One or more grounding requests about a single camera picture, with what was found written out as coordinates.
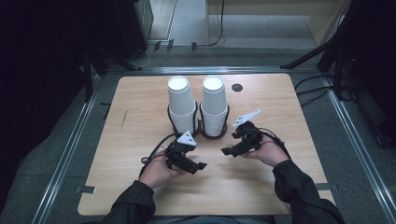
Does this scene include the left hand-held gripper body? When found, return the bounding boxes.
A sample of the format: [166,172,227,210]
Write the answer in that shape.
[164,130,198,171]

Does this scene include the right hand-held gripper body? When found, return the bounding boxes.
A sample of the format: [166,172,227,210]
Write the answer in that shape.
[231,109,263,150]

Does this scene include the black wire cup holder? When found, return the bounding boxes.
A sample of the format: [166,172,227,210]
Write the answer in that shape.
[166,101,231,141]

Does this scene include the stack of white cups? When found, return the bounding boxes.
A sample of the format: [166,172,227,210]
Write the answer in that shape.
[200,76,229,138]
[167,75,198,135]

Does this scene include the person's right hand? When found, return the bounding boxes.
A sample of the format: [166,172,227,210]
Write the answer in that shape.
[242,134,290,169]

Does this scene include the person's left hand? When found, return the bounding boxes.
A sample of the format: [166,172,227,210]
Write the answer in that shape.
[138,148,188,189]

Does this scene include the grey tape strip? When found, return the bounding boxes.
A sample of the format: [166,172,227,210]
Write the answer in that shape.
[315,182,339,192]
[74,185,97,195]

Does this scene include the black tripod stand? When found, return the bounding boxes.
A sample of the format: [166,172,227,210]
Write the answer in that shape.
[279,0,396,102]

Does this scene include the black metal stand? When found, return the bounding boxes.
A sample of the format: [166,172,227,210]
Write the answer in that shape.
[81,46,143,103]

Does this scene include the light wooden furniture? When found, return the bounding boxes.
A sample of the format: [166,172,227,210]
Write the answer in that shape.
[205,0,353,48]

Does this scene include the black cabinet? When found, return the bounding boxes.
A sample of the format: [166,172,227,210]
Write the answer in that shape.
[112,0,154,61]

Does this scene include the left hand-held gripper cable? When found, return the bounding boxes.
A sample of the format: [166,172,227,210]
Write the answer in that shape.
[138,133,179,179]

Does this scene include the hand-held gripper cable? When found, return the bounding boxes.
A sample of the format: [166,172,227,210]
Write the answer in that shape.
[138,133,179,179]
[257,126,292,161]

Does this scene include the right hand-held gripper cable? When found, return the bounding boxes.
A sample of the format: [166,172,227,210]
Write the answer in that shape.
[257,126,292,161]

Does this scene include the metal floor rail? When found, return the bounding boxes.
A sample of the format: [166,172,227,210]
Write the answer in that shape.
[30,74,102,224]
[106,65,319,76]
[320,75,396,224]

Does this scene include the black floor cables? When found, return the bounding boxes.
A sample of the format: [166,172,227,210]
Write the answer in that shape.
[293,74,357,108]

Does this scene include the white floor cable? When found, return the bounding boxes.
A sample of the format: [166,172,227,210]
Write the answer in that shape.
[133,42,157,68]

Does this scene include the black hanging cable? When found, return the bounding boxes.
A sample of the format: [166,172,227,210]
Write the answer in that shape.
[204,0,226,49]

